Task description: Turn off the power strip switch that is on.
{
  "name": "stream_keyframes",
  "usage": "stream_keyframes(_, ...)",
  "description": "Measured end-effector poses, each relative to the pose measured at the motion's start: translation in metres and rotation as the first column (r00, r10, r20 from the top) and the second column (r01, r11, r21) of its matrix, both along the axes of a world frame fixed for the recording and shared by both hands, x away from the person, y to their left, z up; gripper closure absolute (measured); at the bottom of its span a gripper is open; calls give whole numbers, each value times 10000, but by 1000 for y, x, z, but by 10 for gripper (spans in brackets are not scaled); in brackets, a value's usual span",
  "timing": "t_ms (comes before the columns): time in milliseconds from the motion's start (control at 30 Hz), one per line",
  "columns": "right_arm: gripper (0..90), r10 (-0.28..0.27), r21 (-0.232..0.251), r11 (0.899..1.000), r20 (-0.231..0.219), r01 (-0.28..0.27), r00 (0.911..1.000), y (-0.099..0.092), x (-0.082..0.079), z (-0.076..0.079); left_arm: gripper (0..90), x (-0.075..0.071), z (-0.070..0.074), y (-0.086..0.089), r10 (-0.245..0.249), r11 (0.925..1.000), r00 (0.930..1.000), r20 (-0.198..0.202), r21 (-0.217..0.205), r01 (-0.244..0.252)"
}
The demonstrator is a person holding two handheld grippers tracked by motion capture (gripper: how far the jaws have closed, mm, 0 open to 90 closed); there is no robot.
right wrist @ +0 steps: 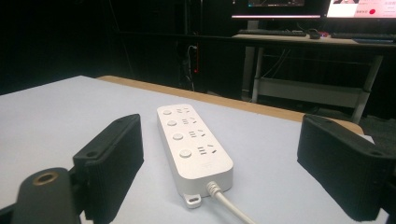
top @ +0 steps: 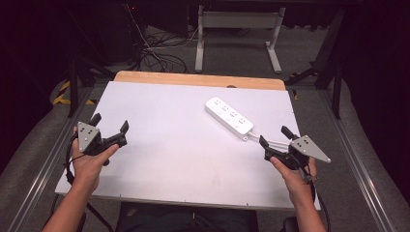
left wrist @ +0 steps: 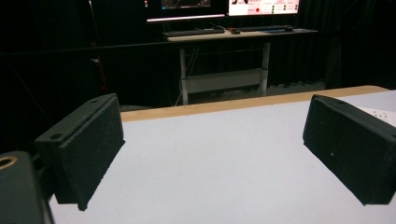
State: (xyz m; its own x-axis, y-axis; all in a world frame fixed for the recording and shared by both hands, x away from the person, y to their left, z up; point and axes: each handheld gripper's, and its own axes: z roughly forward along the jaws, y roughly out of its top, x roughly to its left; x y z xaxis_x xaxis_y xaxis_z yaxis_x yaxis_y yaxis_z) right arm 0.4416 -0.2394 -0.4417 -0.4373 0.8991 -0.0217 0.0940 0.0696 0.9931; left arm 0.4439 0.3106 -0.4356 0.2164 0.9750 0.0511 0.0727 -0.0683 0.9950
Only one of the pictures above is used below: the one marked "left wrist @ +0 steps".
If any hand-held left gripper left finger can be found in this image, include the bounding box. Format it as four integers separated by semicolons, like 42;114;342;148
34;92;126;212

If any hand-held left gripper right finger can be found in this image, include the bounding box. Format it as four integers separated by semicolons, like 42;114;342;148
302;93;396;206

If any black keyboard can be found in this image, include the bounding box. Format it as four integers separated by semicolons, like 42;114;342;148
162;28;226;38
240;24;289;33

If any bright computer monitor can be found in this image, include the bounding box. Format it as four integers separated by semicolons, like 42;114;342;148
227;0;301;17

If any wooden desk with white legs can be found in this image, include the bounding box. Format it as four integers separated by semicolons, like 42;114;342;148
166;28;319;106

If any dark computer monitor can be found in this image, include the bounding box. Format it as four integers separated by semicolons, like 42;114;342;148
145;0;228;23

